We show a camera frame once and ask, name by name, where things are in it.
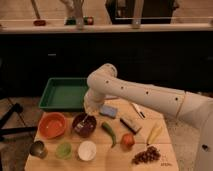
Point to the green box on shelf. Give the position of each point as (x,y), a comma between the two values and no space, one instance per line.
(86,20)

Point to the metal fork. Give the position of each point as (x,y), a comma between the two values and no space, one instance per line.
(80,125)

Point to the green chili pepper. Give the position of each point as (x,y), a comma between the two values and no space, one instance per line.
(107,128)

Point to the black brush block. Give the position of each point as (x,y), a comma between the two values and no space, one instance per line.
(130,124)

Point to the orange bowl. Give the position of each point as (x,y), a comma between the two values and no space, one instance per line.
(52,125)

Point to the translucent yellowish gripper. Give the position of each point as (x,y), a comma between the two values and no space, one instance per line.
(90,110)

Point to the black tripod stand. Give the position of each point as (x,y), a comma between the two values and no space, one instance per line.
(12,123)

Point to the green plastic tray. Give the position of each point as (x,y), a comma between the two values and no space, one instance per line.
(64,94)

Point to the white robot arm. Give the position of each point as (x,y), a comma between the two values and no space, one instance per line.
(192,108)

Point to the orange tomato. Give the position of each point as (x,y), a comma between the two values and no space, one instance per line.
(128,140)

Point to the dark purple bowl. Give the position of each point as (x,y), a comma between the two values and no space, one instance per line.
(88,126)

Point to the blue sponge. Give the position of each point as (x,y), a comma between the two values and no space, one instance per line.
(109,111)

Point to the green plastic cup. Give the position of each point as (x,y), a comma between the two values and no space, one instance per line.
(63,150)

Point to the white handled knife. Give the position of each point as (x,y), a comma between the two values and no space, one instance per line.
(136,107)

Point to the bunch of dark grapes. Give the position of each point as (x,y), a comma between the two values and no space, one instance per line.
(151,154)

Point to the red object on shelf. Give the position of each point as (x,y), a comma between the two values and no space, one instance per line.
(39,23)

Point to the metal cup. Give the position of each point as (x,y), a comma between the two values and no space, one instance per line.
(38,149)

